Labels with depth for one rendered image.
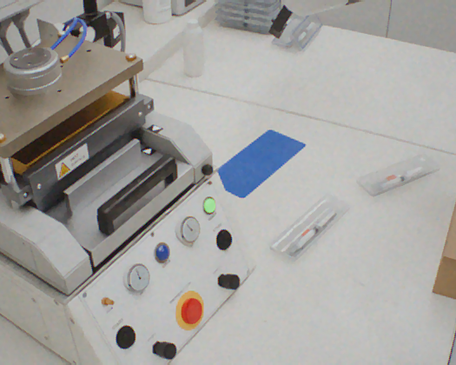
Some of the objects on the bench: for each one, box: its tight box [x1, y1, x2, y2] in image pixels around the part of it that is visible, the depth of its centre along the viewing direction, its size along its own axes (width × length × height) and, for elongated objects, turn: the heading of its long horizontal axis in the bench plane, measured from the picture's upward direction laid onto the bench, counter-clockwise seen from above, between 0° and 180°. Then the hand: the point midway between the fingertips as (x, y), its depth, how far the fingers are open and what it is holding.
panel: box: [78, 177, 252, 365], centre depth 94 cm, size 2×30×19 cm, turn 146°
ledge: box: [100, 0, 218, 96], centre depth 169 cm, size 30×84×4 cm, turn 156°
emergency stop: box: [181, 298, 202, 324], centre depth 97 cm, size 2×4×4 cm, turn 146°
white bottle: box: [182, 19, 204, 76], centre depth 158 cm, size 5×5×14 cm
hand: (289, 11), depth 147 cm, fingers open, 13 cm apart
